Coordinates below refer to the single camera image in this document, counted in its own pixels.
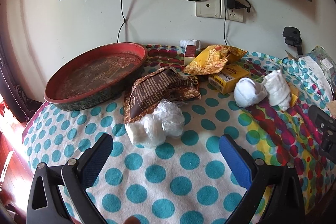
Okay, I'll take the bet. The yellow medicine box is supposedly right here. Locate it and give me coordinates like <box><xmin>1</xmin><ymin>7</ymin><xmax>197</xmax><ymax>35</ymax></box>
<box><xmin>288</xmin><ymin>83</ymin><xmax>299</xmax><ymax>107</ymax></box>
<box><xmin>209</xmin><ymin>64</ymin><xmax>249</xmax><ymax>95</ymax></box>

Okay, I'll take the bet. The yellow snack bag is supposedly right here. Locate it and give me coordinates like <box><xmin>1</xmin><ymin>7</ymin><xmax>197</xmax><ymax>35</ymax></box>
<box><xmin>183</xmin><ymin>45</ymin><xmax>247</xmax><ymax>76</ymax></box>

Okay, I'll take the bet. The clear plastic bag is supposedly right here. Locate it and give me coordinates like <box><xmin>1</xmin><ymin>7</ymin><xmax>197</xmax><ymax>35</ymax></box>
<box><xmin>153</xmin><ymin>99</ymin><xmax>185</xmax><ymax>138</ymax></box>

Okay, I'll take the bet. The red round tray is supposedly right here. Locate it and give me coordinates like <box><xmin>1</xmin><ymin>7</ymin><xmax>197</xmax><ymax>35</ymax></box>
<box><xmin>44</xmin><ymin>42</ymin><xmax>148</xmax><ymax>111</ymax></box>

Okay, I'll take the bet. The brown snack bag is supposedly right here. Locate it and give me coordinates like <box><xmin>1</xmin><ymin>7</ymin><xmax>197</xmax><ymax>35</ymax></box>
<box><xmin>123</xmin><ymin>67</ymin><xmax>201</xmax><ymax>124</ymax></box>

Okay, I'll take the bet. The plastic bag with papers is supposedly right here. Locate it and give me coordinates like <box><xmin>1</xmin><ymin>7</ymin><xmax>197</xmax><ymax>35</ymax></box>
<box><xmin>282</xmin><ymin>46</ymin><xmax>335</xmax><ymax>102</ymax></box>

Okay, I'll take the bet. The polka dot tablecloth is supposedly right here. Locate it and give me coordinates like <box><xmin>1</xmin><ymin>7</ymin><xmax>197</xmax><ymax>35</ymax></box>
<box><xmin>23</xmin><ymin>52</ymin><xmax>335</xmax><ymax>223</ymax></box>

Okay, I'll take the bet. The small red white box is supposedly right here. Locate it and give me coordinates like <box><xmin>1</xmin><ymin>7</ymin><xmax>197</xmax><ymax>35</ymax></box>
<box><xmin>183</xmin><ymin>45</ymin><xmax>197</xmax><ymax>66</ymax></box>

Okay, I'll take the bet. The black clamp mount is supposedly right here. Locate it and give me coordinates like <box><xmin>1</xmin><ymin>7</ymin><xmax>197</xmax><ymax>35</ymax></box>
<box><xmin>282</xmin><ymin>27</ymin><xmax>303</xmax><ymax>55</ymax></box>

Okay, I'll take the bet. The black adapter cable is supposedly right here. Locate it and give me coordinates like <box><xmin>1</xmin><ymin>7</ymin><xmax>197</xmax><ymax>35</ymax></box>
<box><xmin>223</xmin><ymin>8</ymin><xmax>228</xmax><ymax>46</ymax></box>

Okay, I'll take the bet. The black plug with cable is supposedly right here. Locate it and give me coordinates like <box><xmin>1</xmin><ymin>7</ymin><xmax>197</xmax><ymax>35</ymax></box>
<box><xmin>235</xmin><ymin>0</ymin><xmax>252</xmax><ymax>13</ymax></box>

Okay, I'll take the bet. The white wall socket plate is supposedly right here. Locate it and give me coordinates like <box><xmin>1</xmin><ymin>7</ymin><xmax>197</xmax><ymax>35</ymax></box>
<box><xmin>195</xmin><ymin>0</ymin><xmax>244</xmax><ymax>23</ymax></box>

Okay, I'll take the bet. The thin black hanging cable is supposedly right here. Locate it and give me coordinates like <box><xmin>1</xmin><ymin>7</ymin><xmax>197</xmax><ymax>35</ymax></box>
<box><xmin>116</xmin><ymin>0</ymin><xmax>134</xmax><ymax>43</ymax></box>

